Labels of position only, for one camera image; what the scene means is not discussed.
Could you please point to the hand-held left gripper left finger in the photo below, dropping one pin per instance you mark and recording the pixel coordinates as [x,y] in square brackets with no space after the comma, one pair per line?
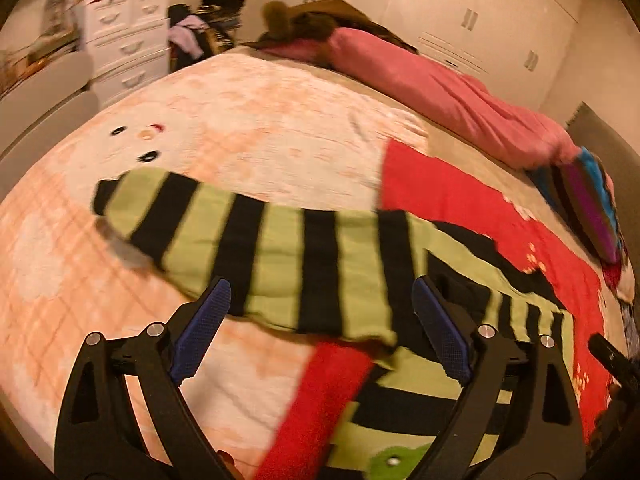
[205,325]

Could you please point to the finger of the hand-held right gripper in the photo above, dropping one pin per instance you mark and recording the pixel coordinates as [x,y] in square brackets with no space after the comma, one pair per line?
[607,355]

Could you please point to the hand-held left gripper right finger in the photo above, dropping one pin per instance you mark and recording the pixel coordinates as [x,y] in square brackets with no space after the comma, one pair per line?
[440,330]

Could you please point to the green black striped sweater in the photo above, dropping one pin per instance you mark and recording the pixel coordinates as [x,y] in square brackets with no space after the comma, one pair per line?
[280,260]

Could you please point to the pile of clothes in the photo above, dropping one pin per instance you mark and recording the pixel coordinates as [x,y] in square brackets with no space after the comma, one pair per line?
[190,35]

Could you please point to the white patterned cloth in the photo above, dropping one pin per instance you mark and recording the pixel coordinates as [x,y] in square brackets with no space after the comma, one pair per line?
[625,285]

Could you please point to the red flowered blanket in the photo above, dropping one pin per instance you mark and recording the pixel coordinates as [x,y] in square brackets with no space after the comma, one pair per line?
[450,195]

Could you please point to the multicoloured striped cushion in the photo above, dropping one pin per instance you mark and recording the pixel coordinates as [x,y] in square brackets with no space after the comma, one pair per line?
[585,200]

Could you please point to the beige bed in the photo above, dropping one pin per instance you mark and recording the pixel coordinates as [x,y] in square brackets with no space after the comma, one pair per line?
[475,150]

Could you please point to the peach printed blanket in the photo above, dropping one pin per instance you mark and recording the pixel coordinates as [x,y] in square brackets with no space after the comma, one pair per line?
[250,120]

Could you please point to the grey headboard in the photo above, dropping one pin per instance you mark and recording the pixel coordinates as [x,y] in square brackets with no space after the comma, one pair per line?
[610,135]

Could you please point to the pink duvet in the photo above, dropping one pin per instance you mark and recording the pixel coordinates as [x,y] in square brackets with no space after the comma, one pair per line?
[440,90]

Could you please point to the white chest of drawers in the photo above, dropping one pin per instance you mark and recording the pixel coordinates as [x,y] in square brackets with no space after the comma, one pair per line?
[130,45]

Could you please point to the brown plush toy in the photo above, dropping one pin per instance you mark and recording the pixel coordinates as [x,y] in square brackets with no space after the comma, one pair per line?
[310,22]

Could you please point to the white wardrobe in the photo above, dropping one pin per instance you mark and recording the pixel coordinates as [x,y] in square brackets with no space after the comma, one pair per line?
[500,0]

